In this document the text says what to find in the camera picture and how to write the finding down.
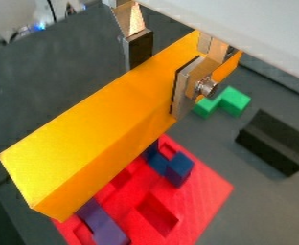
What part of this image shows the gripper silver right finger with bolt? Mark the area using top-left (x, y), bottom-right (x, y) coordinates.
top-left (169, 33), bottom-right (228, 120)

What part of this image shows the purple U-shaped block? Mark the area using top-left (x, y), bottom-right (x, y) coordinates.
top-left (76, 198), bottom-right (131, 245)

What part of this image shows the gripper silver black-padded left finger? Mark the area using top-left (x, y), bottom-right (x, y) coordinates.
top-left (102, 0), bottom-right (153, 70)

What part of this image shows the red board with slots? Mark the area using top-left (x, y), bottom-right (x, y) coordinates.
top-left (53, 136), bottom-right (232, 245)

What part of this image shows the long yellow block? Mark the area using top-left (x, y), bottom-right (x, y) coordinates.
top-left (0, 30), bottom-right (244, 223)

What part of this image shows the black U-shaped block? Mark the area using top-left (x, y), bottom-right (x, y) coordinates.
top-left (235, 110), bottom-right (299, 177)

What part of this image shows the dark blue U-shaped block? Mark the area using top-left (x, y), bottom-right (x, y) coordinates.
top-left (141, 141), bottom-right (195, 188)

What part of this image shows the green zigzag block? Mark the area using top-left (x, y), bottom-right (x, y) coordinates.
top-left (193, 86), bottom-right (251, 119)

